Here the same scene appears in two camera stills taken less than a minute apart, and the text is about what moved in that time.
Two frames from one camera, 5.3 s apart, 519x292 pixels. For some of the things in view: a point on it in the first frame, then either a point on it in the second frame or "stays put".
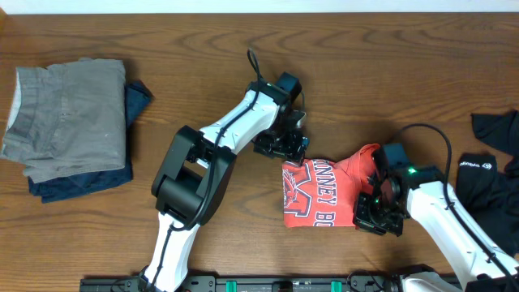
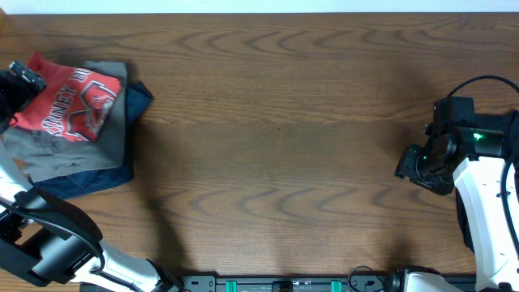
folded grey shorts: (67, 119) stays put
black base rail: (356, 282) stays put
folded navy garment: (137, 97) stays put
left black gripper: (293, 151) to (8, 83)
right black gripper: (362, 219) to (406, 166)
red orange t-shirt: (321, 193) to (74, 103)
